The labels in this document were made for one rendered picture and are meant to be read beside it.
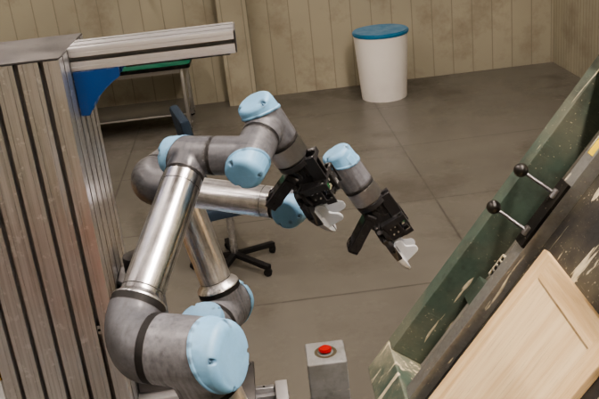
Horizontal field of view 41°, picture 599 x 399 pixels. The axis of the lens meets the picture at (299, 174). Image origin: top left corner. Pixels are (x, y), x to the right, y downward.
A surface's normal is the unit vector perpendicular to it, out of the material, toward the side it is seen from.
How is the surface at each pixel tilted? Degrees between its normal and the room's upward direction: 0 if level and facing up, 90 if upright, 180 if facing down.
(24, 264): 90
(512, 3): 90
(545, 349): 53
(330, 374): 90
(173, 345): 47
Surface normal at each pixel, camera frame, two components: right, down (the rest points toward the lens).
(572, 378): -0.85, -0.47
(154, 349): -0.32, -0.20
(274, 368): -0.10, -0.93
